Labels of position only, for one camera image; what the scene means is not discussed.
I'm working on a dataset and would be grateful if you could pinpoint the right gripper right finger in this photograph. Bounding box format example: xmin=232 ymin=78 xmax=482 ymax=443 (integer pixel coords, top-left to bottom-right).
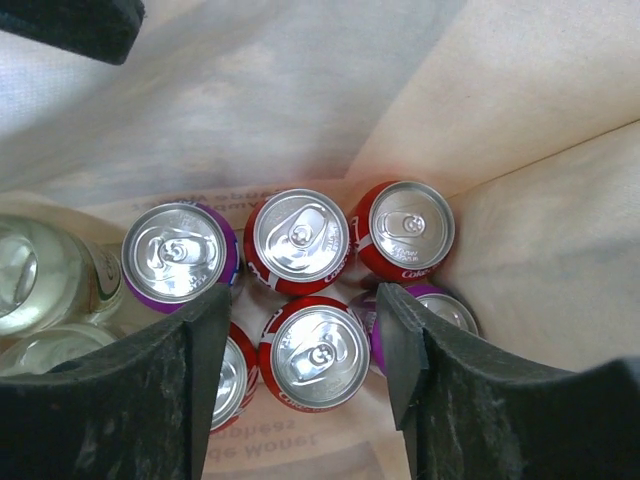
xmin=377 ymin=284 xmax=639 ymax=479

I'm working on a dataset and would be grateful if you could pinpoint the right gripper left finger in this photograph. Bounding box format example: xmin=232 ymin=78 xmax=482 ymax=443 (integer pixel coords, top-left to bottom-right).
xmin=1 ymin=285 xmax=231 ymax=479

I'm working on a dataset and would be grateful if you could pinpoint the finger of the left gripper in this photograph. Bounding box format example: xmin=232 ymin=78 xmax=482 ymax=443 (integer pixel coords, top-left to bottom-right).
xmin=1 ymin=0 xmax=145 ymax=65

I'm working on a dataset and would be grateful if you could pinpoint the red cola can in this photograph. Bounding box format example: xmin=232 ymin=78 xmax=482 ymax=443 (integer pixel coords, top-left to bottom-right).
xmin=258 ymin=296 xmax=370 ymax=413

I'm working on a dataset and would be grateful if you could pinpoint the beige canvas tote bag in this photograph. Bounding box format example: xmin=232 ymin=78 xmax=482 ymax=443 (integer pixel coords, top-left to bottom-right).
xmin=1 ymin=1 xmax=639 ymax=479

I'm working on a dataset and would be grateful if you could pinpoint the red cola can three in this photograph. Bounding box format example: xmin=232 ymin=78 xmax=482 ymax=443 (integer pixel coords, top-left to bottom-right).
xmin=210 ymin=323 xmax=259 ymax=434

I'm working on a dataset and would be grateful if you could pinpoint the purple fanta can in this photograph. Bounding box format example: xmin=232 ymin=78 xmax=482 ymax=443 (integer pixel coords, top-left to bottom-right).
xmin=349 ymin=283 xmax=482 ymax=377

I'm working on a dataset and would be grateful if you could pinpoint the clear glass bottle two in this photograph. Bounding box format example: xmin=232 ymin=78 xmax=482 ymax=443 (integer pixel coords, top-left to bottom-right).
xmin=1 ymin=323 xmax=121 ymax=377

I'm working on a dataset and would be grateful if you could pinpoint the clear glass bottle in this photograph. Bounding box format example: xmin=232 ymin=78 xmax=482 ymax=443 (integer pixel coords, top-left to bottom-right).
xmin=1 ymin=214 xmax=123 ymax=338

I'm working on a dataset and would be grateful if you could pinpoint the purple fanta can two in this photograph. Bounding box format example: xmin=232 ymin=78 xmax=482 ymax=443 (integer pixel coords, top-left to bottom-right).
xmin=121 ymin=202 xmax=243 ymax=314

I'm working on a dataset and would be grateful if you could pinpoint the red cola can two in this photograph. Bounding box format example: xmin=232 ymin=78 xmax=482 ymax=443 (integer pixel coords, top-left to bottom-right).
xmin=342 ymin=181 xmax=456 ymax=288

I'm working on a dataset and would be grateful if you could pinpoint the red cola can four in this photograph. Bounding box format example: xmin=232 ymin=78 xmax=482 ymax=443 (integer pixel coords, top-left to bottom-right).
xmin=243 ymin=188 xmax=351 ymax=297

